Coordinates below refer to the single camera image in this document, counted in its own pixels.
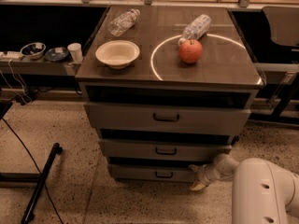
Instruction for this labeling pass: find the grey side shelf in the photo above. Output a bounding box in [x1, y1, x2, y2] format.
[0, 59, 80, 76]

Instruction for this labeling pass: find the clear plastic bottle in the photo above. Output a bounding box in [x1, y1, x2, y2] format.
[108, 8, 140, 36]
[178, 14, 211, 46]

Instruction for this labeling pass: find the red apple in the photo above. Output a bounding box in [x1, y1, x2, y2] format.
[179, 39, 203, 63]

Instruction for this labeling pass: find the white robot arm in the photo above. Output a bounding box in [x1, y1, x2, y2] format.
[190, 154, 299, 224]

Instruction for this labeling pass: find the black floor cable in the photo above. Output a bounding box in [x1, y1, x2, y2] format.
[1, 117, 64, 224]

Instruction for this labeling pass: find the dark chair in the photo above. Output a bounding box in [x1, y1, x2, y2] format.
[260, 7, 299, 125]

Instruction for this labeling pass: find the grey drawer cabinet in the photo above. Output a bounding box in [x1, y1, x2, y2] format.
[76, 7, 263, 170]

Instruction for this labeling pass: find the black stand leg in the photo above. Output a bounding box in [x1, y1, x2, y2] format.
[21, 143, 63, 224]

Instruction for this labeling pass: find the clear plastic bottle left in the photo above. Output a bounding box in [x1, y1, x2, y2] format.
[108, 8, 140, 36]

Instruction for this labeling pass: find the clear plastic bottle right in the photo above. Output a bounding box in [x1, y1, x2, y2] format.
[178, 14, 211, 46]

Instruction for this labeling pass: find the grey drawer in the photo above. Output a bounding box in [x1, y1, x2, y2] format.
[99, 139, 232, 161]
[84, 103, 250, 136]
[107, 164, 195, 183]

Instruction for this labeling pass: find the white power strip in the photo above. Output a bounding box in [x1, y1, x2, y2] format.
[0, 51, 22, 60]

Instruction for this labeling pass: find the dark blue bowl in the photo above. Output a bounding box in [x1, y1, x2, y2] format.
[45, 47, 69, 62]

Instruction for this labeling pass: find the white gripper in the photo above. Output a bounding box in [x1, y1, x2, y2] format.
[189, 164, 219, 191]

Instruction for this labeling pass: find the white paper cup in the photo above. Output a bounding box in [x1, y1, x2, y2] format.
[67, 43, 83, 63]

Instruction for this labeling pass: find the white patterned bowl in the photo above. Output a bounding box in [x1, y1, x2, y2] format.
[21, 42, 46, 60]

